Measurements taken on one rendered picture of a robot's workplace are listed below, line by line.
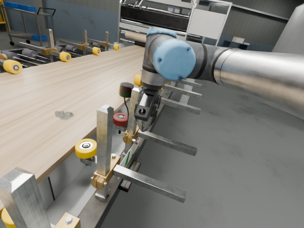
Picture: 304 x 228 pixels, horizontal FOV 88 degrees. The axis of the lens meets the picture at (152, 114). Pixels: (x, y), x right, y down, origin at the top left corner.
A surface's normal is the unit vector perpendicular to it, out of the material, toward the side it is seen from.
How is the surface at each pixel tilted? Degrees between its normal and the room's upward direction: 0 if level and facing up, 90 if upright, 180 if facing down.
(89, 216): 0
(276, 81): 88
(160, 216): 0
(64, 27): 90
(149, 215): 0
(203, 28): 90
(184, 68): 90
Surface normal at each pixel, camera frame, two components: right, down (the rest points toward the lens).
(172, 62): 0.11, 0.53
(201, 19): -0.29, 0.45
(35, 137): 0.18, -0.84
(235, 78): -0.97, 0.22
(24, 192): 0.94, 0.30
